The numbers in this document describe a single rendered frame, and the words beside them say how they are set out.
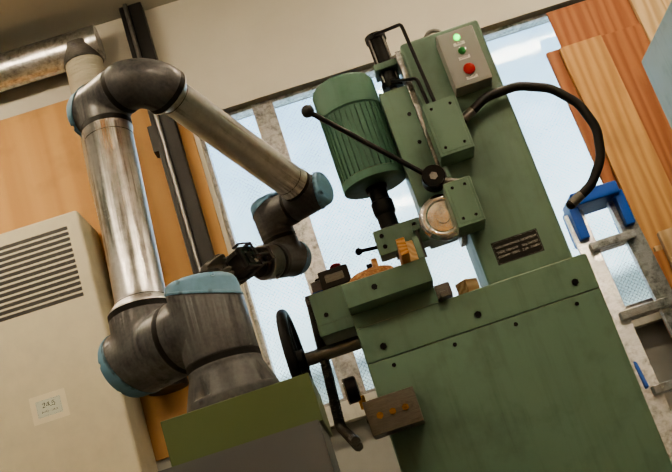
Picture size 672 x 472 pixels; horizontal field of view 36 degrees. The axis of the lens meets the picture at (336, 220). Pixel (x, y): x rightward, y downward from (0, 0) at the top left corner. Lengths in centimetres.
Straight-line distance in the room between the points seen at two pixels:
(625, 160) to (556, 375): 177
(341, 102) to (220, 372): 105
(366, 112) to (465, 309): 64
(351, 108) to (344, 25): 167
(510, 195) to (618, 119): 156
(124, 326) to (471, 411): 82
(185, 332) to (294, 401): 27
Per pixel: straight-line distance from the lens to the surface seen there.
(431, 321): 248
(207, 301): 203
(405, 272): 245
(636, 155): 413
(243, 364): 200
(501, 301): 249
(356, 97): 281
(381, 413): 237
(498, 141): 272
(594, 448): 246
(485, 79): 272
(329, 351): 269
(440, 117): 265
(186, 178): 416
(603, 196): 343
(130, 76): 236
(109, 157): 233
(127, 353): 215
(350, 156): 276
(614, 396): 248
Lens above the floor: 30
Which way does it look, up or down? 18 degrees up
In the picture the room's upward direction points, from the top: 18 degrees counter-clockwise
